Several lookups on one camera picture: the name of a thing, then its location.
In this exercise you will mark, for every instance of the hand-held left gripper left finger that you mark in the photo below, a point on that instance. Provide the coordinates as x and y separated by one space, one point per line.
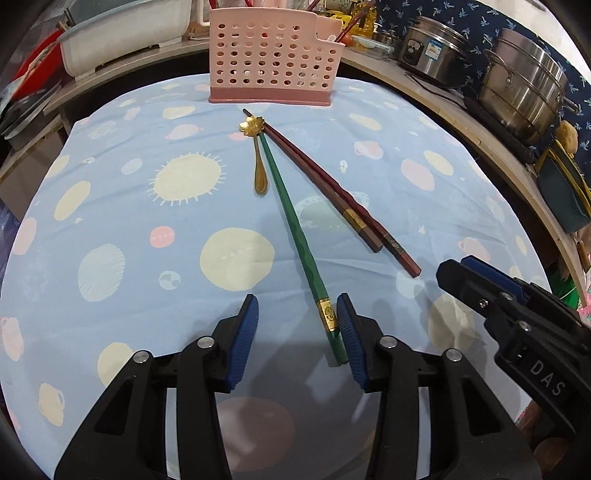
240 346

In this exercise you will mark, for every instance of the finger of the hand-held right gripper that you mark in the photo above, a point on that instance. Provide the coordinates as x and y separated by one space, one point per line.
496 274
466 286

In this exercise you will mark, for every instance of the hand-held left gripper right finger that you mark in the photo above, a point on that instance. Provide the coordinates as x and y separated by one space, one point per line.
353 346

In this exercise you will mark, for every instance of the green chopstick with gold band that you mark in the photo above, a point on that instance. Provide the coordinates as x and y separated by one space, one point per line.
295 230

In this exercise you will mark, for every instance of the dark red chopstick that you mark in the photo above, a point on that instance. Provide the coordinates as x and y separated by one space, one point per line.
353 22
401 255

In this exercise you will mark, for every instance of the pink perforated utensil holder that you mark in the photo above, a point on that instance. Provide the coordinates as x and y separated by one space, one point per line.
272 60

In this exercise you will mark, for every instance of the red chopstick with black band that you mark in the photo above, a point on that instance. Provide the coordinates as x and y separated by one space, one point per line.
314 4

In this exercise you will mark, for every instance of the dark green bag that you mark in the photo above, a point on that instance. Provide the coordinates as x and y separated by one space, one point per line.
563 189

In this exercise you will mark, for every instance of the wooden counter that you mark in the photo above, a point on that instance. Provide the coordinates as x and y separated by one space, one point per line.
489 157

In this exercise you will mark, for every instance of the brown chopstick with gold band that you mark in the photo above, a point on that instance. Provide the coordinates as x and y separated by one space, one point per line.
352 219

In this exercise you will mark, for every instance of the black induction cooker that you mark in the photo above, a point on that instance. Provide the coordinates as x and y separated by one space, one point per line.
498 129

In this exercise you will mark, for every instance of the gold flower spoon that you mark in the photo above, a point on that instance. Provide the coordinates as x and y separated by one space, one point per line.
261 170

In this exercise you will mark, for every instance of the steel steamer pot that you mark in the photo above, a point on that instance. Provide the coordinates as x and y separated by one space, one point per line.
521 87

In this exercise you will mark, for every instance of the steel rice cooker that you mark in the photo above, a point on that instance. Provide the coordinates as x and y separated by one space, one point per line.
431 50

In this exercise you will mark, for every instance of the blue patterned cloth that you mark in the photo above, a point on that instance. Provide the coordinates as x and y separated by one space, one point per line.
554 27

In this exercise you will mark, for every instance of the glass food container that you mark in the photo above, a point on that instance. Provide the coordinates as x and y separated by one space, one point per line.
376 45

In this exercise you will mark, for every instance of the yellow oil bottle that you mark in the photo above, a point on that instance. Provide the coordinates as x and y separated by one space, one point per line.
364 16

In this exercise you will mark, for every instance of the black frying pan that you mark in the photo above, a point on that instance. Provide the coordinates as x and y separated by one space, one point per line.
27 115

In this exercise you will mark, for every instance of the white dish basin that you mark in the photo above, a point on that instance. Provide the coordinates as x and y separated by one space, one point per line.
124 41

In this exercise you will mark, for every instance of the red plastic basin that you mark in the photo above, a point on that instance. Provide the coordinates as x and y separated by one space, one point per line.
32 64

